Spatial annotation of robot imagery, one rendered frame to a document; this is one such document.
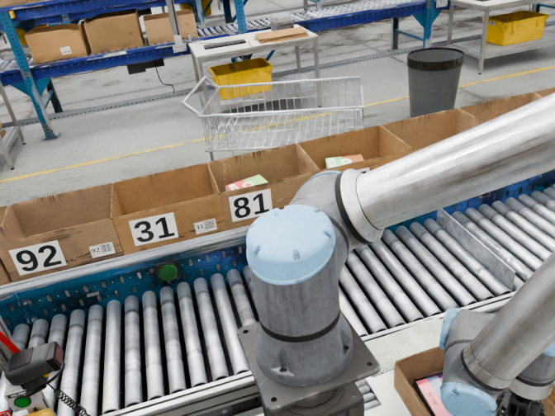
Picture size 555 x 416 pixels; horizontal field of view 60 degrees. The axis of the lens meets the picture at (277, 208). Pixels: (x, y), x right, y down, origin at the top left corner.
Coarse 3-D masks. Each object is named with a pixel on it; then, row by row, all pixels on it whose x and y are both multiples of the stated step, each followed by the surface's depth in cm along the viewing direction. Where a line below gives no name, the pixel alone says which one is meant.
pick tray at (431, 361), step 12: (432, 348) 130; (408, 360) 129; (420, 360) 130; (432, 360) 132; (396, 372) 127; (408, 372) 131; (420, 372) 133; (432, 372) 134; (396, 384) 129; (408, 384) 121; (408, 396) 123; (408, 408) 125; (420, 408) 117; (552, 408) 113
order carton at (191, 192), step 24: (192, 168) 199; (120, 192) 195; (144, 192) 198; (168, 192) 201; (192, 192) 204; (216, 192) 185; (120, 216) 169; (144, 216) 171; (192, 216) 177; (216, 216) 180; (120, 240) 173; (168, 240) 179
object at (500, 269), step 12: (444, 216) 193; (444, 228) 195; (456, 228) 186; (456, 240) 188; (468, 240) 180; (480, 252) 174; (492, 252) 168; (492, 264) 169; (504, 264) 162; (504, 276) 164
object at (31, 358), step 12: (36, 348) 112; (48, 348) 112; (60, 348) 114; (12, 360) 110; (24, 360) 110; (36, 360) 109; (48, 360) 109; (60, 360) 112; (12, 372) 108; (24, 372) 109; (36, 372) 110; (48, 372) 111; (12, 384) 109; (24, 384) 112; (36, 384) 113
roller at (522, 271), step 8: (456, 216) 200; (464, 216) 198; (464, 224) 195; (472, 224) 193; (472, 232) 190; (480, 232) 188; (480, 240) 186; (488, 240) 183; (496, 248) 179; (504, 248) 178; (504, 256) 175; (512, 256) 174; (512, 264) 171; (520, 264) 169; (520, 272) 167; (528, 272) 166
